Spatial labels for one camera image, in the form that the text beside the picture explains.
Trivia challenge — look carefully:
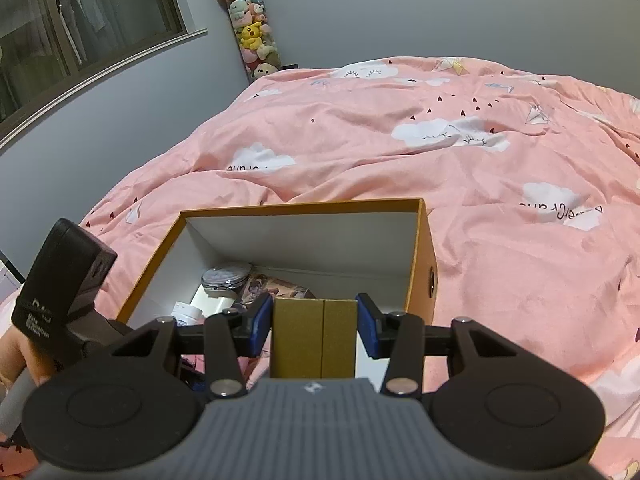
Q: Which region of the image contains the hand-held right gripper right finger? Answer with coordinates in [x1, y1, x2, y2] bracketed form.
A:
[356, 292, 526, 396]

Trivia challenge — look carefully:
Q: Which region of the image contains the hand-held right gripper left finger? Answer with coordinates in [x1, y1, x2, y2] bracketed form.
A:
[107, 292, 275, 400]

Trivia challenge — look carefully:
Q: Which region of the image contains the clear sleeved picture card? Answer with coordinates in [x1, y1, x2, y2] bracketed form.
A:
[235, 272, 317, 312]

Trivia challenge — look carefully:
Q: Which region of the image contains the gold rectangular box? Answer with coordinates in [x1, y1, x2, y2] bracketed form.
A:
[271, 297, 359, 381]

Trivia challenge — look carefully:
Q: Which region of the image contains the silver round tin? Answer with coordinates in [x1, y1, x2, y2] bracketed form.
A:
[201, 262, 252, 294]

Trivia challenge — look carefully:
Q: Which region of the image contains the yellow cardboard box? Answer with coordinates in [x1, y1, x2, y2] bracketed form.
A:
[116, 198, 439, 332]

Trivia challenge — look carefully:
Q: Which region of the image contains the person's left hand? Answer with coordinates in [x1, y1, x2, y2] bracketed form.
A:
[0, 332, 55, 387]

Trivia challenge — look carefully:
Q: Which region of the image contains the small white box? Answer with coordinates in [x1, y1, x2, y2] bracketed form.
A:
[190, 285, 237, 319]

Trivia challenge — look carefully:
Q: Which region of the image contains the pink printed blanket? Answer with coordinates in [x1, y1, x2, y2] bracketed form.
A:
[0, 55, 640, 480]

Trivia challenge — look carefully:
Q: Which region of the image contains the clear tube of plush toys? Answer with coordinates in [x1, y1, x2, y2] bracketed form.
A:
[222, 0, 284, 81]

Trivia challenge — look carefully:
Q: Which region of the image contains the window with grey frame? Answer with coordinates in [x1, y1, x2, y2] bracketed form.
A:
[0, 0, 209, 147]

